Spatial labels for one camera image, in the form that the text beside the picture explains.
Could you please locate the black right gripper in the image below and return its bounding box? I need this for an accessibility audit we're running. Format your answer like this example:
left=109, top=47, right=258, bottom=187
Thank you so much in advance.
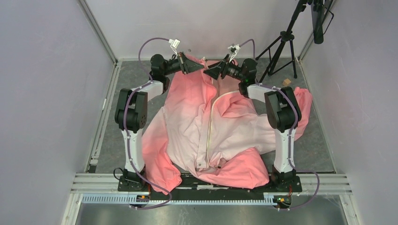
left=203, top=54, right=245, bottom=82

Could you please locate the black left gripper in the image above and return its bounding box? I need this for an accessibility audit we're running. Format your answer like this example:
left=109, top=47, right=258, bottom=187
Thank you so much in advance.
left=163, top=52, right=204, bottom=76

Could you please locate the pink zip-up jacket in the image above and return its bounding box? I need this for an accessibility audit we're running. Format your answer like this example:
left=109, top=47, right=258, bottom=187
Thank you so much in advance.
left=142, top=70, right=313, bottom=194

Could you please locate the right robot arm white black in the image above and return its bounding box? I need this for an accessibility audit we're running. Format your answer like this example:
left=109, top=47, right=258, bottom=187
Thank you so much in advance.
left=204, top=58, right=301, bottom=191

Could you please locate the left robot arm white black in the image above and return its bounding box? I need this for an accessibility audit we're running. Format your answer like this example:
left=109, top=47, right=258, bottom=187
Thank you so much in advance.
left=115, top=52, right=204, bottom=191

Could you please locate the small wooden block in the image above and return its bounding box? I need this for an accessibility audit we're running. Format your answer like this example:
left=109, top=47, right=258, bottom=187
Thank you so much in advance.
left=282, top=79, right=292, bottom=87

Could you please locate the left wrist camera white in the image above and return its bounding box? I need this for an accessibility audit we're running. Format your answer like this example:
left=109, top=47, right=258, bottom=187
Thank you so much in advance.
left=168, top=38, right=181, bottom=56

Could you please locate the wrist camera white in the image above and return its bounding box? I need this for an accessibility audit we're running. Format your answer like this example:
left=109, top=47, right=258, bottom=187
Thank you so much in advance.
left=227, top=45, right=241, bottom=63
left=168, top=38, right=181, bottom=56

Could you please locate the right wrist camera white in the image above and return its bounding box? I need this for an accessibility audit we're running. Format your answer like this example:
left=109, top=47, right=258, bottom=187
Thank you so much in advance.
left=227, top=45, right=241, bottom=63

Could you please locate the black camera tripod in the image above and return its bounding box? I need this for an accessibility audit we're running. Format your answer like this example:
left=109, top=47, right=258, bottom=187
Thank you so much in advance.
left=255, top=0, right=313, bottom=83

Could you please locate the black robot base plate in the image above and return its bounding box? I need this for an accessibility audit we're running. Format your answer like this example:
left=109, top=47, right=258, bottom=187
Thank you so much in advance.
left=117, top=174, right=303, bottom=200

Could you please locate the white slotted cable duct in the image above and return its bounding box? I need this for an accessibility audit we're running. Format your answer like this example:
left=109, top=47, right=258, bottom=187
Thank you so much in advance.
left=81, top=194, right=277, bottom=206

